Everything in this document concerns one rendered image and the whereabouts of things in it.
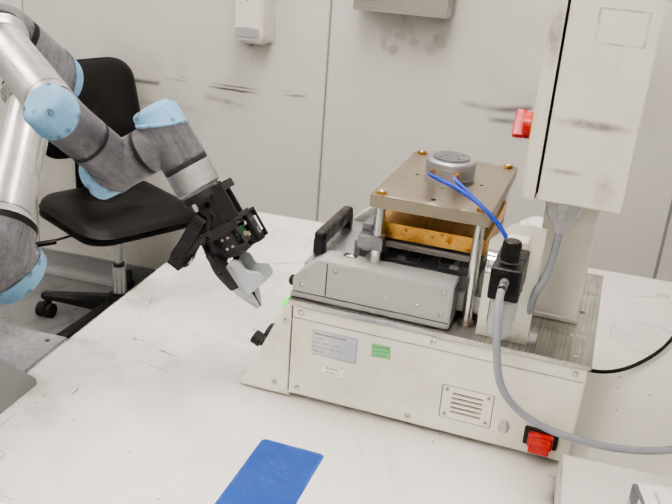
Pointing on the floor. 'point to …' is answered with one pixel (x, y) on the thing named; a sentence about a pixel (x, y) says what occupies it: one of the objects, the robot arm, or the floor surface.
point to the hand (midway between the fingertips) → (252, 301)
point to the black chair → (118, 116)
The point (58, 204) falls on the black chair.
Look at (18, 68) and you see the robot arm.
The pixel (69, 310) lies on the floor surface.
